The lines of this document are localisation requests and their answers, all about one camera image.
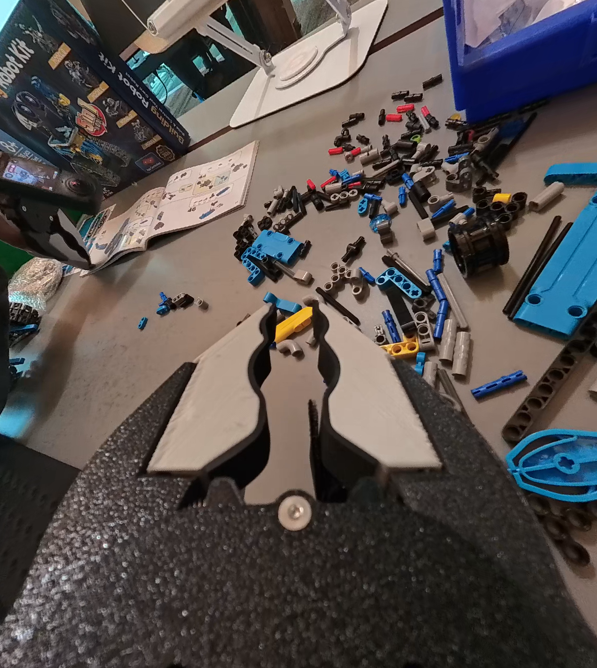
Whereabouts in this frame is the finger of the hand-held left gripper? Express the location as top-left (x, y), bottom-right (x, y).
top-left (54, 210), bottom-right (94, 268)
top-left (26, 229), bottom-right (91, 270)

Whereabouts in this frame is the black holed beam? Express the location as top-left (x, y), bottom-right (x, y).
top-left (502, 282), bottom-right (597, 445)

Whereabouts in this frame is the white stand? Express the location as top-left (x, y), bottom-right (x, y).
top-left (144, 0), bottom-right (389, 129)

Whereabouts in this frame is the black wheel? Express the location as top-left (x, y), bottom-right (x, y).
top-left (447, 214), bottom-right (511, 278)

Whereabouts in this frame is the light blue panel block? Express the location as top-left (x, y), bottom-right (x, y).
top-left (512, 182), bottom-right (597, 338)

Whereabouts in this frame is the light blue blade piece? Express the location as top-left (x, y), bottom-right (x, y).
top-left (504, 429), bottom-right (597, 503)

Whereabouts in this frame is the clear plastic bag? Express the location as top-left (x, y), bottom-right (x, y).
top-left (460, 0), bottom-right (592, 59)
top-left (8, 258), bottom-right (65, 310)

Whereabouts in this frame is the blue bin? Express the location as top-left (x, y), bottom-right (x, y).
top-left (442, 0), bottom-right (597, 125)

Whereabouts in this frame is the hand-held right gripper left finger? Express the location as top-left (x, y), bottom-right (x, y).
top-left (146, 304), bottom-right (278, 483)

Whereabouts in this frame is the instruction booklet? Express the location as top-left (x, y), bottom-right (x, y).
top-left (81, 140), bottom-right (260, 273)

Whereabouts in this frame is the long light blue beam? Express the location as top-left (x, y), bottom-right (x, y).
top-left (544, 161), bottom-right (597, 186)

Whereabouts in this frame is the dark blue toy box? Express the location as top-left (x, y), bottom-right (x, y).
top-left (0, 0), bottom-right (192, 190)

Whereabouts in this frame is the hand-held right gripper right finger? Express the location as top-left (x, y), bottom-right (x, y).
top-left (306, 302), bottom-right (443, 499)

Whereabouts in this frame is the large blue frame block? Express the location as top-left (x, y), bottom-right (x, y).
top-left (241, 230), bottom-right (313, 284)

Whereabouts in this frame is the pile of small building parts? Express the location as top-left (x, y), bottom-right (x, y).
top-left (233, 73), bottom-right (597, 568)

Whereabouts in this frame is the blue sticker sheet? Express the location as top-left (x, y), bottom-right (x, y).
top-left (63, 205), bottom-right (117, 276)

